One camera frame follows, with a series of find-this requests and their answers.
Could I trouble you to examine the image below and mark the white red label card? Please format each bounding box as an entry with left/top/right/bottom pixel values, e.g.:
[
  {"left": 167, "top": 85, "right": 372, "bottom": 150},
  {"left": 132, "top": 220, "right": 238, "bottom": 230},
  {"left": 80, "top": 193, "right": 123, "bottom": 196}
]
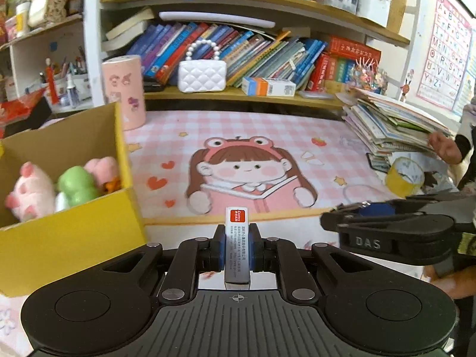
[{"left": 224, "top": 206, "right": 251, "bottom": 290}]

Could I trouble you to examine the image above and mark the orange white medicine box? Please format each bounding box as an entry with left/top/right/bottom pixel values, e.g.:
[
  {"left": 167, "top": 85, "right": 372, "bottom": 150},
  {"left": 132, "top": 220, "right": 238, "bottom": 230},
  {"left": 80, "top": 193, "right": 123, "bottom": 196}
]
[{"left": 241, "top": 76, "right": 296, "bottom": 98}]

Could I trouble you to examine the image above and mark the pink cartoon desk mat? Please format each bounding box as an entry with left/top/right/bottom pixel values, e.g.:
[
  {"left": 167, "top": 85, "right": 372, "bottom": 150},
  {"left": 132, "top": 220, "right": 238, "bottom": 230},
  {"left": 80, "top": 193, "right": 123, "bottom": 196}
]
[{"left": 0, "top": 110, "right": 440, "bottom": 357}]

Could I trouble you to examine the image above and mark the yellow tape roll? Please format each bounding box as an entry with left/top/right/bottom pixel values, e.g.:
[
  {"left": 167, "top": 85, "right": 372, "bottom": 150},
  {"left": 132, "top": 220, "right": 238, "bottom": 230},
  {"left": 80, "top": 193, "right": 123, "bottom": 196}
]
[{"left": 385, "top": 157, "right": 424, "bottom": 198}]

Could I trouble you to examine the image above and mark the pink round plush toy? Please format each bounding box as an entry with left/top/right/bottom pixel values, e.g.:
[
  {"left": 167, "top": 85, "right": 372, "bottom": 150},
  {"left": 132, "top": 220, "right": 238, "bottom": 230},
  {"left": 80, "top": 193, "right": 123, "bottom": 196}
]
[{"left": 84, "top": 156, "right": 119, "bottom": 190}]

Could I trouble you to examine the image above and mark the alphabet wall poster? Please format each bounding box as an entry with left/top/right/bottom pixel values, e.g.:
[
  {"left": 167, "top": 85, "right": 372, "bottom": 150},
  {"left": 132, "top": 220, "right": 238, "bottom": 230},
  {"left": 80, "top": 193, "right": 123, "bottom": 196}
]
[{"left": 417, "top": 0, "right": 472, "bottom": 114}]

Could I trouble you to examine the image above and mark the wooden bookshelf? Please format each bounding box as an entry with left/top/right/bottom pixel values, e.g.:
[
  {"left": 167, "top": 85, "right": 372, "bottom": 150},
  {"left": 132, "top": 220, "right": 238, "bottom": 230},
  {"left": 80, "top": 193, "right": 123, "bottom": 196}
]
[{"left": 83, "top": 0, "right": 413, "bottom": 107}]

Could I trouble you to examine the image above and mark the stack of magazines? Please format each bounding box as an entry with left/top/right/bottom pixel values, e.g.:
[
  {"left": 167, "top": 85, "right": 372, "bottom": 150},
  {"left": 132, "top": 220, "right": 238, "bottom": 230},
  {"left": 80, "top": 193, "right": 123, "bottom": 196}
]
[{"left": 336, "top": 89, "right": 452, "bottom": 156}]

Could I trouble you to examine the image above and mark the pink pig plush toy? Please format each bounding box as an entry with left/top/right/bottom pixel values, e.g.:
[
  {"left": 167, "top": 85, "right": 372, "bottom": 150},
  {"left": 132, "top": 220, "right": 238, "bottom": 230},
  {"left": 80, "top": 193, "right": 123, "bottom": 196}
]
[{"left": 5, "top": 161, "right": 56, "bottom": 223}]

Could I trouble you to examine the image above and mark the green alien toy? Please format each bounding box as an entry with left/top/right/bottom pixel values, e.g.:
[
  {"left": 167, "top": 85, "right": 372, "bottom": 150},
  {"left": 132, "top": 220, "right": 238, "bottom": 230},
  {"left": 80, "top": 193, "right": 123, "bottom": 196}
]
[{"left": 55, "top": 166, "right": 100, "bottom": 212}]

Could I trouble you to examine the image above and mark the person's right hand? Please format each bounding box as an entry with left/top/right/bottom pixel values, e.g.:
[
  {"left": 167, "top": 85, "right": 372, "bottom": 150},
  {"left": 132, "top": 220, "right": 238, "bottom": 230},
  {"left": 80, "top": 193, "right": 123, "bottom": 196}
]
[{"left": 428, "top": 132, "right": 463, "bottom": 165}]

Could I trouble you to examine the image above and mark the pink cylindrical container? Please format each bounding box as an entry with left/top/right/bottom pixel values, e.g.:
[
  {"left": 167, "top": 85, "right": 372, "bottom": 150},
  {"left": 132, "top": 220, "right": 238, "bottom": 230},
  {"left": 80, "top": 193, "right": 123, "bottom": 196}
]
[{"left": 102, "top": 55, "right": 146, "bottom": 131}]

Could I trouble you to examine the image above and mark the white quilted pearl handbag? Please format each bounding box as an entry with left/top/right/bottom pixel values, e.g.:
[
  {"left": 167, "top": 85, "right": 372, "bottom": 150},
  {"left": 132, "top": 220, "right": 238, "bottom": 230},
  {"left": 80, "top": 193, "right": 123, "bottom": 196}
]
[{"left": 178, "top": 40, "right": 227, "bottom": 93}]

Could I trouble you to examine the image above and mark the yellow cardboard box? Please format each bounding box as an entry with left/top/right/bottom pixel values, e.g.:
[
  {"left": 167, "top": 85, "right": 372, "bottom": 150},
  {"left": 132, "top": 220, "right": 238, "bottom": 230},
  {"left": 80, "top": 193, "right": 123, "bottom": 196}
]
[{"left": 0, "top": 101, "right": 148, "bottom": 298}]

